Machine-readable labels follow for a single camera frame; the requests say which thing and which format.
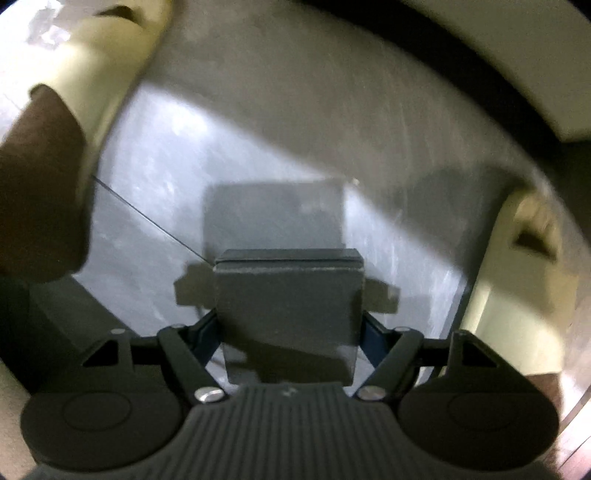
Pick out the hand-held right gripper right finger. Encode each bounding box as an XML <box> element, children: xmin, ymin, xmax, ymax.
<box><xmin>355</xmin><ymin>311</ymin><xmax>502</xmax><ymax>402</ymax></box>

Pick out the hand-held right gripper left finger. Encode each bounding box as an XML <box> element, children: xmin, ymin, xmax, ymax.
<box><xmin>83</xmin><ymin>311</ymin><xmax>227</xmax><ymax>403</ymax></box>

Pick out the orange cardboard box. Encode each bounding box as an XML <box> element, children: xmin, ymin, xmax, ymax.
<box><xmin>0</xmin><ymin>0</ymin><xmax>591</xmax><ymax>416</ymax></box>

